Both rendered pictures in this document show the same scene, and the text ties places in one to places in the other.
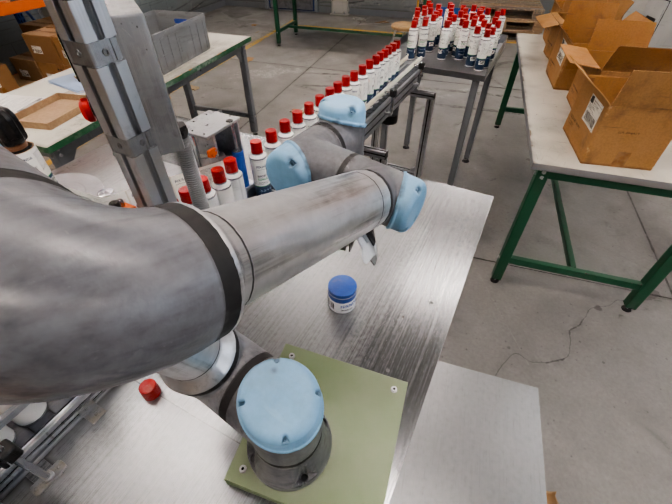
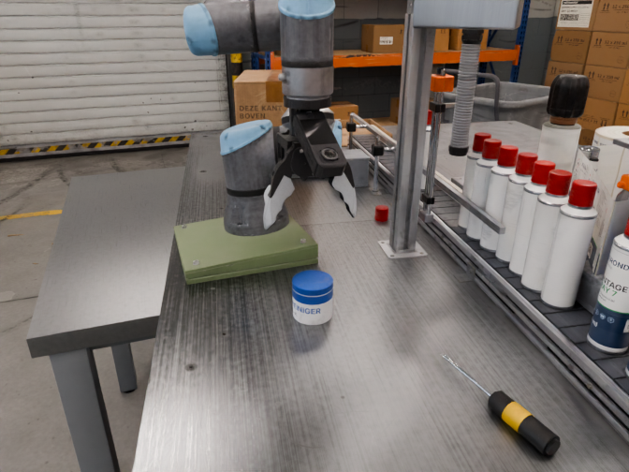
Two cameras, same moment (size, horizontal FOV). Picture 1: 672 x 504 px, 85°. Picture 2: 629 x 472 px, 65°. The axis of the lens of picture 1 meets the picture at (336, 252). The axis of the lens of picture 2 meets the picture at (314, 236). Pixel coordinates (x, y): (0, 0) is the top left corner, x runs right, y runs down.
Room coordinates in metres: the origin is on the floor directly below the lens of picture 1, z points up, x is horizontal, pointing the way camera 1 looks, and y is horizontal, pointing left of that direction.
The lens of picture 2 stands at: (1.17, -0.46, 1.32)
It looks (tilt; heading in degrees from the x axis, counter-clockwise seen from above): 25 degrees down; 143
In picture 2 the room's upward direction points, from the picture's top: straight up
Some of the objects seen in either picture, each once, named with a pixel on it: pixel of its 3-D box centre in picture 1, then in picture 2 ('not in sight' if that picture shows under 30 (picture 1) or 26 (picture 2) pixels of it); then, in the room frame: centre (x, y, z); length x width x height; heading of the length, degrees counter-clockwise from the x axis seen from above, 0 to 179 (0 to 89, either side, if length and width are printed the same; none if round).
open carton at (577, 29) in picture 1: (585, 47); not in sight; (2.33, -1.43, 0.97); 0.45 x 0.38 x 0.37; 75
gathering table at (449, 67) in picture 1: (435, 114); not in sight; (2.59, -0.71, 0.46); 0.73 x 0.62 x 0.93; 153
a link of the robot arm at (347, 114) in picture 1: (340, 134); (306, 23); (0.57, -0.01, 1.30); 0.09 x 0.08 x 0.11; 146
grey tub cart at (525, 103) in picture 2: not in sight; (496, 138); (-0.81, 2.68, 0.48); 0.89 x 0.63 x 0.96; 91
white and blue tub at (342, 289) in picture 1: (342, 294); (313, 297); (0.59, -0.02, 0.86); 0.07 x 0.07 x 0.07
